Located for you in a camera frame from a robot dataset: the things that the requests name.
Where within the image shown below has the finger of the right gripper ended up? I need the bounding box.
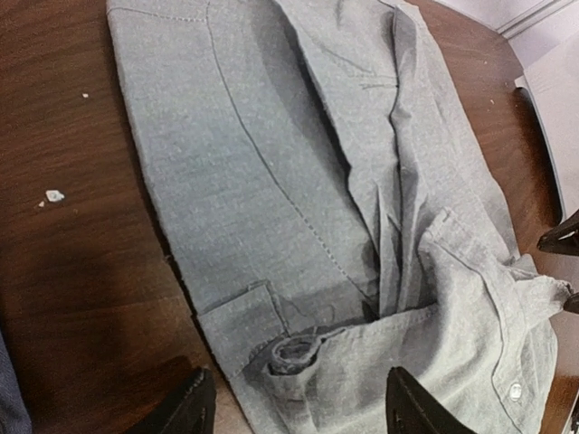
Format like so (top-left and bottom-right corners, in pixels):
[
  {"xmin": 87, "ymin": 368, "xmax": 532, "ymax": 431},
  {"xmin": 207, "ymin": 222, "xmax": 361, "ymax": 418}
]
[
  {"xmin": 537, "ymin": 219, "xmax": 578, "ymax": 253},
  {"xmin": 564, "ymin": 293, "xmax": 579, "ymax": 315}
]

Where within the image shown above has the light blue denim skirt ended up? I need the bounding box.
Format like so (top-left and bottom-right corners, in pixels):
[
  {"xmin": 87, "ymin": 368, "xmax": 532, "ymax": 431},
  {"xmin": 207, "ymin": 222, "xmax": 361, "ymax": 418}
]
[{"xmin": 0, "ymin": 337, "xmax": 33, "ymax": 434}]

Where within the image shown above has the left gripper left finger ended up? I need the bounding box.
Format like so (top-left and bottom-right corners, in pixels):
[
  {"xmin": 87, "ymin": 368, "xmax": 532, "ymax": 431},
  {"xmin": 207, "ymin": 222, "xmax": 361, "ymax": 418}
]
[{"xmin": 126, "ymin": 367, "xmax": 216, "ymax": 434}]

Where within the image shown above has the grey shirt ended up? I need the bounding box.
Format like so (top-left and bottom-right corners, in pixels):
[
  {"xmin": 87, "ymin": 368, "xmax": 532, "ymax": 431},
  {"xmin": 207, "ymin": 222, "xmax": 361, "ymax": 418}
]
[{"xmin": 107, "ymin": 1, "xmax": 571, "ymax": 433}]

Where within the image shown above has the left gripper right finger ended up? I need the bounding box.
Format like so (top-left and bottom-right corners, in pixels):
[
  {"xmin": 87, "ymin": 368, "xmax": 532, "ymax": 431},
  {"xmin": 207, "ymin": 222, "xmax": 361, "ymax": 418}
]
[{"xmin": 385, "ymin": 366, "xmax": 474, "ymax": 434}]

